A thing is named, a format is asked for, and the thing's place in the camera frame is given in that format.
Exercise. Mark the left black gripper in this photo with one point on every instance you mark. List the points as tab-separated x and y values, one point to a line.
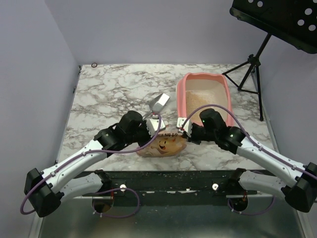
148	138

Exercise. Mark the pink litter box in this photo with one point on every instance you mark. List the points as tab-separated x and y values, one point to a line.
198	89

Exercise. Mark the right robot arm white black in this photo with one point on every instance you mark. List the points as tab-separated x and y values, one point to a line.
293	181

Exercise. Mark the orange cat litter bag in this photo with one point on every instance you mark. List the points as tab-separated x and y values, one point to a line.
165	145

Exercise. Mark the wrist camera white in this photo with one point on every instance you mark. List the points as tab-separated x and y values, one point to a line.
155	124
184	126

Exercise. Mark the silver metal scoop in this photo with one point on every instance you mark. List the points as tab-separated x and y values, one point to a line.
157	104

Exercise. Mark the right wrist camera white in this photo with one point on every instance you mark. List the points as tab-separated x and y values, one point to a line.
184	126

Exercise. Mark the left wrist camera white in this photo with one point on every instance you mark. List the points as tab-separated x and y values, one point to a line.
155	124

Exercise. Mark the black music stand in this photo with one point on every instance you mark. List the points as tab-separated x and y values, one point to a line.
293	21

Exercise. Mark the black table front rail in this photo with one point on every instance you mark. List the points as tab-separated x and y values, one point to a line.
157	188

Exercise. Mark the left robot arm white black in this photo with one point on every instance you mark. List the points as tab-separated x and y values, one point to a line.
46	190

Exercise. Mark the litter granules pile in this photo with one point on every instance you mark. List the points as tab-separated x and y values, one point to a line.
198	98

